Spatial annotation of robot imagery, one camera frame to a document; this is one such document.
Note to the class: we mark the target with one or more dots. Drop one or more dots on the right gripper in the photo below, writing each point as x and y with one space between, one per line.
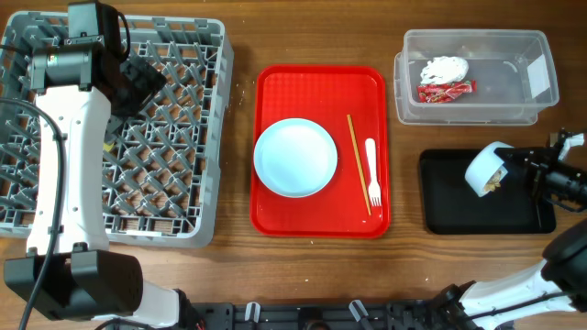
537 161

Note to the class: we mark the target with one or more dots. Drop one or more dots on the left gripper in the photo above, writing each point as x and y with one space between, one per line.
146 80

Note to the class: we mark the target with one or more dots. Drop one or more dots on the small blue bowl with crumbs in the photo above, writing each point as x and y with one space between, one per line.
483 166

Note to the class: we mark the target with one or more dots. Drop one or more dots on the red snack wrapper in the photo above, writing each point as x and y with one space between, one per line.
444 93

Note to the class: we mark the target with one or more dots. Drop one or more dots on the white napkin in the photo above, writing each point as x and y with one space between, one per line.
443 70

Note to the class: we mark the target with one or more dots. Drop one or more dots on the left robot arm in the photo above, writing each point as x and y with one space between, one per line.
69 271

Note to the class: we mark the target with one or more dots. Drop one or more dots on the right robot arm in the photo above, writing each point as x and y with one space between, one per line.
558 282

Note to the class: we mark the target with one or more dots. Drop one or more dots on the spilled rice food waste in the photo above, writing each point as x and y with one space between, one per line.
493 183

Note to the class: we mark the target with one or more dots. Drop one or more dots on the grey dishwasher rack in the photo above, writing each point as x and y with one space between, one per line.
161 179

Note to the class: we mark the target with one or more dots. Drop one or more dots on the black plastic tray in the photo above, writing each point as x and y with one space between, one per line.
451 207

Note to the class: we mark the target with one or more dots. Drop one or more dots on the clear plastic bin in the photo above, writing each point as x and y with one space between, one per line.
513 70

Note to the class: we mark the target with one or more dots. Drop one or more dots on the white plastic fork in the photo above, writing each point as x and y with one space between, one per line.
374 189

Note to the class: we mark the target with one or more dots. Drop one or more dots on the wooden chopstick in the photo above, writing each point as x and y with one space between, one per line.
358 163

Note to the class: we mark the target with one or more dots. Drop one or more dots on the red plastic tray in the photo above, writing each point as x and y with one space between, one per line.
325 94

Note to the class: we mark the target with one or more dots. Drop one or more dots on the large light blue plate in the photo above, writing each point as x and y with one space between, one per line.
295 158

